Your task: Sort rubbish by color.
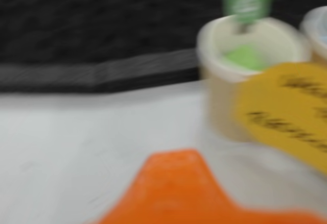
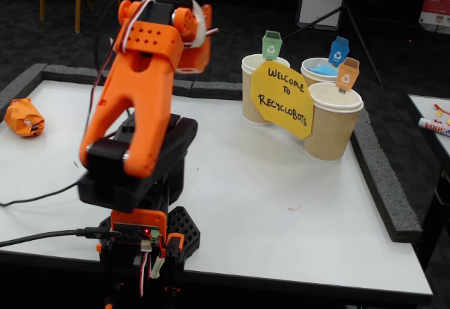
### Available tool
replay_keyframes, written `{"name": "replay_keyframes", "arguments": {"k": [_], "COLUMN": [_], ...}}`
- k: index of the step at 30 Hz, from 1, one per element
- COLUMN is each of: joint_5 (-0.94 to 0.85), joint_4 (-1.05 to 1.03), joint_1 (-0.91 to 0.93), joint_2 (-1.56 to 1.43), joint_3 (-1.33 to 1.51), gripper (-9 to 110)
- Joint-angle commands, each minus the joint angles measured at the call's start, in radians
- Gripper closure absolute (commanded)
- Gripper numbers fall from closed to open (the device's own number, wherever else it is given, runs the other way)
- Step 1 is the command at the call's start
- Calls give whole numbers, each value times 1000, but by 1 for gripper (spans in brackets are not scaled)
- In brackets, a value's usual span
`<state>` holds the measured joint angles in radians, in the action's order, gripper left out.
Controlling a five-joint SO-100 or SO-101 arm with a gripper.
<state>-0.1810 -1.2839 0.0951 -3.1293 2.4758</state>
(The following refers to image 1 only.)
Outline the paper cup with green tag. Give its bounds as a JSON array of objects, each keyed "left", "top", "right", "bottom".
[{"left": 196, "top": 14, "right": 313, "bottom": 143}]

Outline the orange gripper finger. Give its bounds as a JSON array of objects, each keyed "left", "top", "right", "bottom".
[{"left": 93, "top": 148, "right": 327, "bottom": 224}]

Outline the paper cup with blue tag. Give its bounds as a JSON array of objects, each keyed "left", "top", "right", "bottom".
[{"left": 299, "top": 6, "right": 327, "bottom": 64}]

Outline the green paper rubbish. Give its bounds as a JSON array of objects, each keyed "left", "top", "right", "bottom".
[{"left": 221, "top": 44, "right": 265, "bottom": 72}]

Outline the yellow welcome sign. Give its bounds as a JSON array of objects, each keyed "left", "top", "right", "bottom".
[{"left": 231, "top": 62, "right": 327, "bottom": 176}]

